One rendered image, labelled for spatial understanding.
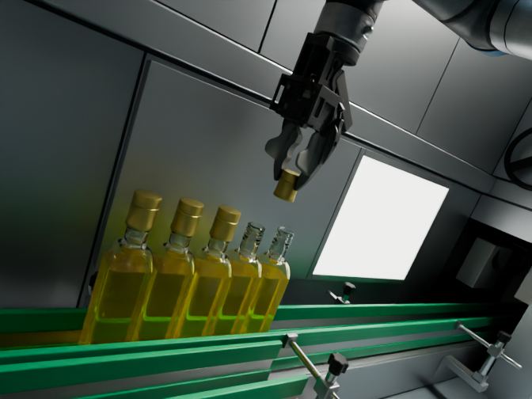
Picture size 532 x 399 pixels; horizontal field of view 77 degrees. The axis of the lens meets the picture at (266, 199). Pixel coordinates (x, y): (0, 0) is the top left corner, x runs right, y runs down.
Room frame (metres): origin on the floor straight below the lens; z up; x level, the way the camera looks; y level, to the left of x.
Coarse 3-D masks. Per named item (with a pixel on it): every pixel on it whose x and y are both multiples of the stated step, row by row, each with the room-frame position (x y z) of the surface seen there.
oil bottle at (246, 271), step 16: (240, 256) 0.49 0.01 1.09; (256, 256) 0.51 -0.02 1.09; (240, 272) 0.47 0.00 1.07; (256, 272) 0.49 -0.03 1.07; (240, 288) 0.48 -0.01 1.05; (256, 288) 0.50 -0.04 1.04; (224, 304) 0.47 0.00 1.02; (240, 304) 0.48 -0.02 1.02; (224, 320) 0.47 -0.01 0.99; (240, 320) 0.49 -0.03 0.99
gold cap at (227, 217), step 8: (224, 208) 0.46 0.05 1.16; (232, 208) 0.47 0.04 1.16; (216, 216) 0.46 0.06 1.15; (224, 216) 0.45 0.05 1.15; (232, 216) 0.45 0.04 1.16; (216, 224) 0.45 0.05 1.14; (224, 224) 0.45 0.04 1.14; (232, 224) 0.45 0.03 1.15; (216, 232) 0.45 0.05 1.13; (224, 232) 0.45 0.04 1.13; (232, 232) 0.46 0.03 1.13; (224, 240) 0.45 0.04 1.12
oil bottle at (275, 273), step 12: (264, 252) 0.55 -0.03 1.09; (264, 264) 0.51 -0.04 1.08; (276, 264) 0.52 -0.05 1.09; (264, 276) 0.50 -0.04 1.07; (276, 276) 0.51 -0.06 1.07; (288, 276) 0.53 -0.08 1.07; (264, 288) 0.50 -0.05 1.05; (276, 288) 0.52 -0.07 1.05; (264, 300) 0.51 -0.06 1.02; (276, 300) 0.52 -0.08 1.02; (252, 312) 0.50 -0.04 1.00; (264, 312) 0.51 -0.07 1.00; (252, 324) 0.51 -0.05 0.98; (264, 324) 0.52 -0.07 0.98
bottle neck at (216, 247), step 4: (212, 240) 0.45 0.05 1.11; (216, 240) 0.45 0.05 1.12; (208, 244) 0.46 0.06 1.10; (212, 244) 0.45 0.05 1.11; (216, 244) 0.45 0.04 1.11; (220, 244) 0.45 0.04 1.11; (224, 244) 0.46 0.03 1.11; (208, 248) 0.46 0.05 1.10; (212, 248) 0.45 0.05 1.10; (216, 248) 0.45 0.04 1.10; (220, 248) 0.45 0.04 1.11; (224, 248) 0.46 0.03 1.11; (212, 252) 0.45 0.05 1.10; (216, 252) 0.45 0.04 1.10; (220, 252) 0.45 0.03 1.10; (224, 252) 0.46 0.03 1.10
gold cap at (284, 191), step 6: (282, 174) 0.53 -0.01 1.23; (288, 174) 0.52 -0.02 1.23; (294, 174) 0.52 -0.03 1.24; (282, 180) 0.52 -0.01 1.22; (288, 180) 0.52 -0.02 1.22; (294, 180) 0.52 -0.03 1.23; (276, 186) 0.53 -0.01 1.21; (282, 186) 0.52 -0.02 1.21; (288, 186) 0.52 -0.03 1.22; (276, 192) 0.52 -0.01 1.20; (282, 192) 0.52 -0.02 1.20; (288, 192) 0.52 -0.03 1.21; (294, 192) 0.52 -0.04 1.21; (282, 198) 0.52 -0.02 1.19; (288, 198) 0.52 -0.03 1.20
